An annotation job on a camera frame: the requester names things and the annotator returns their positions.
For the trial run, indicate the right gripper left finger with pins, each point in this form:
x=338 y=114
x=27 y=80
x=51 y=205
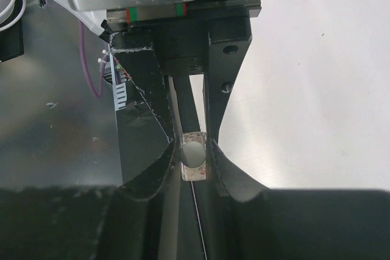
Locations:
x=57 y=222

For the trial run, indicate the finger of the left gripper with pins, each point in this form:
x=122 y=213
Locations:
x=225 y=83
x=143 y=89

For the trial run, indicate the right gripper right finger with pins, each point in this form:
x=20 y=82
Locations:
x=252 y=221

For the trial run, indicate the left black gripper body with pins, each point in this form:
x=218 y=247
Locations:
x=183 y=39

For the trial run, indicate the clear nail polish bottle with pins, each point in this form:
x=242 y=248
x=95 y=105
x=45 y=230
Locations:
x=199 y=173

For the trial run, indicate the white nail polish cap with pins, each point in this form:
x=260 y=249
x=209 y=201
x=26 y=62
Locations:
x=192 y=154

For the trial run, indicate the left white cable duct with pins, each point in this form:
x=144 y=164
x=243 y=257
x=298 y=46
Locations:
x=118 y=85

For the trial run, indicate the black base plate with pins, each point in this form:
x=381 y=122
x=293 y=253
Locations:
x=143 y=138

